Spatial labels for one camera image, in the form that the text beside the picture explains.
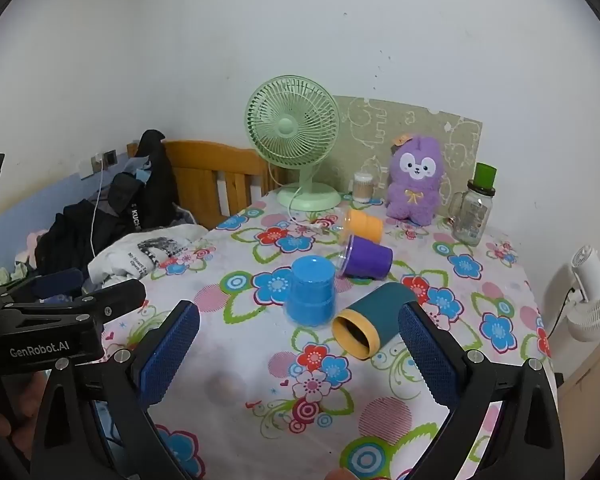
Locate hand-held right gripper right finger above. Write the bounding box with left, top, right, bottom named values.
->
left=398, top=301, right=566, bottom=480

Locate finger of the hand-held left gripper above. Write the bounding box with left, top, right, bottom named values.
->
left=0, top=267, right=85, bottom=306
left=80, top=279, right=147, bottom=320

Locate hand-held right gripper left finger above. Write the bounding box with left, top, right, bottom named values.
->
left=30, top=300, right=201, bottom=480

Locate teal cup with yellow rim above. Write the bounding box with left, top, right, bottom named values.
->
left=331, top=281, right=421, bottom=362

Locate purple cup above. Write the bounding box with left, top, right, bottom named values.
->
left=336, top=234, right=394, bottom=281

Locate blue cup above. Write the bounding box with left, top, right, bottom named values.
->
left=285, top=255, right=337, bottom=327

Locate orange cup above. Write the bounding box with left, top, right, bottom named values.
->
left=341, top=209, right=385, bottom=243

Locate person's left hand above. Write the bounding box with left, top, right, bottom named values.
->
left=0, top=372, right=48, bottom=441

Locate white printed shirt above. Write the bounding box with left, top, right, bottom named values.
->
left=87, top=222, right=208, bottom=291

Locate black clothing pile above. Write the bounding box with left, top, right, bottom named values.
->
left=34, top=129, right=196, bottom=281

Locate floral tablecloth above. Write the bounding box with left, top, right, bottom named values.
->
left=95, top=192, right=561, bottom=480

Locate wooden headboard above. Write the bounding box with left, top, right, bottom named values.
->
left=126, top=140, right=286, bottom=231

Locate glass bottle with green cap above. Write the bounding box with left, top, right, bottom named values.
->
left=450, top=162, right=497, bottom=247

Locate purple plush toy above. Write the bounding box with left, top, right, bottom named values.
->
left=384, top=133, right=453, bottom=226

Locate beige cabinet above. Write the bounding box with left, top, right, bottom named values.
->
left=555, top=345, right=600, bottom=411

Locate white clip fan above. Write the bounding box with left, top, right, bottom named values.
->
left=565, top=245, right=600, bottom=343

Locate cotton swab jar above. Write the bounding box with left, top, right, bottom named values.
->
left=352, top=171, right=376, bottom=203

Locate green desk fan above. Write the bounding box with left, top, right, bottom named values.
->
left=245, top=75, right=342, bottom=211

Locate white charging cable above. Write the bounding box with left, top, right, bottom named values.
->
left=87, top=160, right=106, bottom=261

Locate wall socket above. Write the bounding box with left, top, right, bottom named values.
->
left=79, top=149, right=118, bottom=181

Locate beige printed wall pad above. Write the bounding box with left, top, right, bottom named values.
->
left=334, top=95, right=483, bottom=196

